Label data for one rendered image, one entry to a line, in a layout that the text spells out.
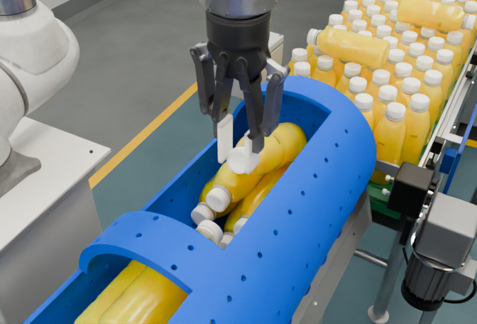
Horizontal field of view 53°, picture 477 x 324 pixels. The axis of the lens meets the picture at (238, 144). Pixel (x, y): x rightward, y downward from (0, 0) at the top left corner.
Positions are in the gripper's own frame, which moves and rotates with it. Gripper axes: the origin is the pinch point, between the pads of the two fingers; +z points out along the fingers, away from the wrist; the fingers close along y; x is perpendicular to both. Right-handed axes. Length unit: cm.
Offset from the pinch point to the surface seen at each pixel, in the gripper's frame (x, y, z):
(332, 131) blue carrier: 16.0, 8.0, 4.6
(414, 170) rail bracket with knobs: 39, 20, 25
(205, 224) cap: -8.4, -0.3, 8.6
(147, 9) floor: 252, -248, 125
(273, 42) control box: 58, -25, 15
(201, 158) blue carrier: 8.7, -13.3, 14.5
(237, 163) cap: -0.3, 0.0, 3.1
